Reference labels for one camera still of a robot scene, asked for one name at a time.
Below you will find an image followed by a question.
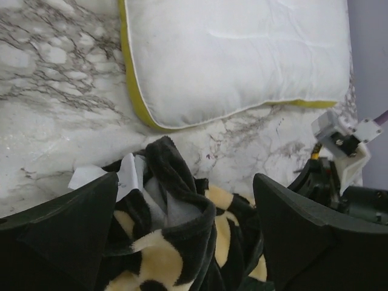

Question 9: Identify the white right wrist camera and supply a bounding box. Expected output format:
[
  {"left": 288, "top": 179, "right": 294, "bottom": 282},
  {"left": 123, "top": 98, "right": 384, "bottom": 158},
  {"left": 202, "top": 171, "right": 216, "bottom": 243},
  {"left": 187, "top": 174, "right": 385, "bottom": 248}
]
[{"left": 312, "top": 110, "right": 387, "bottom": 195}]

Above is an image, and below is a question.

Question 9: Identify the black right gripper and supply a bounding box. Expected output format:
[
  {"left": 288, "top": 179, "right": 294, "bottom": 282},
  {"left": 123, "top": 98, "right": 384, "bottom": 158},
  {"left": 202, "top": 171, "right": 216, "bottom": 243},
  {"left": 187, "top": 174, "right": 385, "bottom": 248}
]
[{"left": 288, "top": 158, "right": 387, "bottom": 226}]

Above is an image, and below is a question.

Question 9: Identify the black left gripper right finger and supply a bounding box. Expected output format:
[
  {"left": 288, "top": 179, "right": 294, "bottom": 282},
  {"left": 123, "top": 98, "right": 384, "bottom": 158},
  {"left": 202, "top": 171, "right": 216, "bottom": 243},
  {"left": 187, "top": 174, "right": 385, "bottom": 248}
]
[{"left": 253, "top": 173, "right": 387, "bottom": 290}]

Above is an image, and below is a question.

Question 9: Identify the white pillow yellow edge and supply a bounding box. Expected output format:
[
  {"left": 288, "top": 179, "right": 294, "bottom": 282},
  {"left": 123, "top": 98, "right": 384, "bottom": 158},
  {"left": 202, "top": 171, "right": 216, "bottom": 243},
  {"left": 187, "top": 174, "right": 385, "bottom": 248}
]
[{"left": 118, "top": 0, "right": 350, "bottom": 130}]

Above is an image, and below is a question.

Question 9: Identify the black yellow flower pillowcase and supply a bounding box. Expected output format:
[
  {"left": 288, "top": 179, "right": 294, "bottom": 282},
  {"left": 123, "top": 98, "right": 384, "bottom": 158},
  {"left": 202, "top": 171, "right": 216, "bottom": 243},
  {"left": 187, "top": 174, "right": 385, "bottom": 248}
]
[{"left": 96, "top": 136, "right": 275, "bottom": 290}]

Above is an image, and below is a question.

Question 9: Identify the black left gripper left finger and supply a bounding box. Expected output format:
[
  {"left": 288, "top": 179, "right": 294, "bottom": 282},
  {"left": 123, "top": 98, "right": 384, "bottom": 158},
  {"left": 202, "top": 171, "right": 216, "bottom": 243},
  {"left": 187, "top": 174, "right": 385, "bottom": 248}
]
[{"left": 1, "top": 173, "right": 118, "bottom": 290}]

